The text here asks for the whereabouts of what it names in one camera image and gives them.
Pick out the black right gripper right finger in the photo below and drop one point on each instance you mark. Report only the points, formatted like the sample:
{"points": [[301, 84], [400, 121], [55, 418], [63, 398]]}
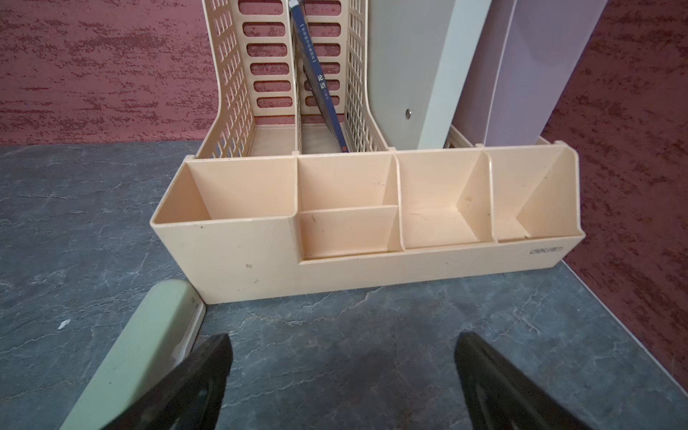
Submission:
{"points": [[499, 396]]}

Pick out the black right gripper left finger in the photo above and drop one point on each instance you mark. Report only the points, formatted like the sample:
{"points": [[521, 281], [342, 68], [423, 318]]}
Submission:
{"points": [[189, 397]]}

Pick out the pale green stapler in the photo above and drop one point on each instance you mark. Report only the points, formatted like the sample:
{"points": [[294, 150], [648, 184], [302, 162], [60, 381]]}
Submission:
{"points": [[158, 337]]}

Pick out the beige plastic desk organizer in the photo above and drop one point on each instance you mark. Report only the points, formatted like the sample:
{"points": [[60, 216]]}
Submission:
{"points": [[269, 206]]}

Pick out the lilac file folder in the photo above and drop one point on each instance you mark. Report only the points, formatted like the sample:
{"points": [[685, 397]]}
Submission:
{"points": [[526, 55]]}

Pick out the dark blue book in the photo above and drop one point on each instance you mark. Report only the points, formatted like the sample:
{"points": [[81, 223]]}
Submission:
{"points": [[315, 75]]}

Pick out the grey-white file folder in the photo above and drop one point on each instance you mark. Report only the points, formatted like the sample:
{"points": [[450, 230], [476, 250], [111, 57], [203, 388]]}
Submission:
{"points": [[419, 57]]}

